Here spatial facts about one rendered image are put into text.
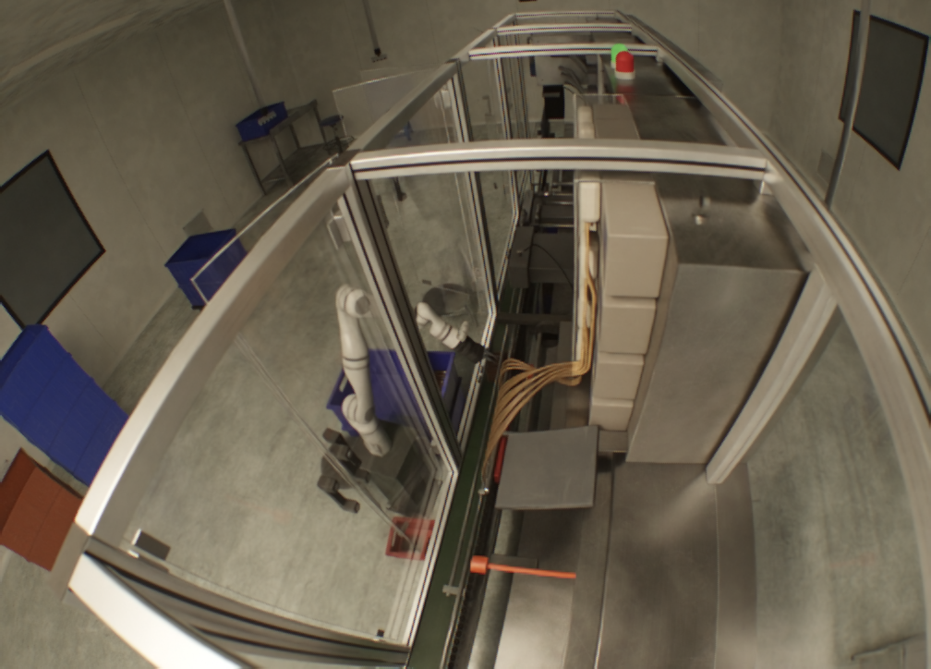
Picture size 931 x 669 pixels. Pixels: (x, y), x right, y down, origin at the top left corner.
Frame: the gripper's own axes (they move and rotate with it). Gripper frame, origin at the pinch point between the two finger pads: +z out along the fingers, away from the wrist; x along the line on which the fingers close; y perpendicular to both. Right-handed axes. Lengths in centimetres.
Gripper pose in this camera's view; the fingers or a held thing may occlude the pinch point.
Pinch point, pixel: (497, 360)
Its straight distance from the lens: 167.8
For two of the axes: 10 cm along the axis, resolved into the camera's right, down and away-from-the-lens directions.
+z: 7.9, 5.4, 2.9
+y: -5.8, 5.0, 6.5
